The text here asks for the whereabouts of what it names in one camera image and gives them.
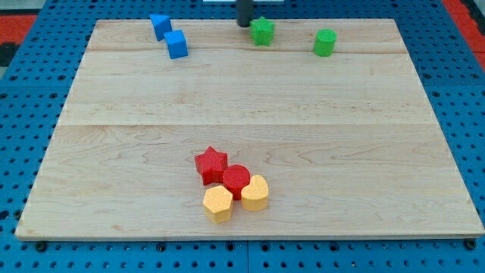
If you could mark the dark grey cylindrical pusher tip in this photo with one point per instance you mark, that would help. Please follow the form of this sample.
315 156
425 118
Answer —
244 12

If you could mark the green star block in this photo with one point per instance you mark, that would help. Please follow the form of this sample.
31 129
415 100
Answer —
262 31

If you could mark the red star block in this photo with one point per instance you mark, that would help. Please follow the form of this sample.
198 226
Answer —
211 165

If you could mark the blue cube block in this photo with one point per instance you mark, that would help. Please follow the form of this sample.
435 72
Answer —
176 44

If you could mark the blue triangle block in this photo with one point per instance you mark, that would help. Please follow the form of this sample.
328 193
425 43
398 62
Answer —
161 24

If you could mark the green cylinder block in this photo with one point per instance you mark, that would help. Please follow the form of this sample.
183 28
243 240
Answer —
324 42

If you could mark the red cylinder block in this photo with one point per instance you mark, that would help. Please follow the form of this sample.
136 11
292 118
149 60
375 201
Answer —
235 178

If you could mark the light wooden board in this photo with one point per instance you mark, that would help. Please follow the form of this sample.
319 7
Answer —
348 144

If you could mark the yellow heart block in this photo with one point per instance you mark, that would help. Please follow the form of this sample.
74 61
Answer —
254 196

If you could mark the yellow hexagon block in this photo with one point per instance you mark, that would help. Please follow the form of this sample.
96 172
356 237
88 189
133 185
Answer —
218 204

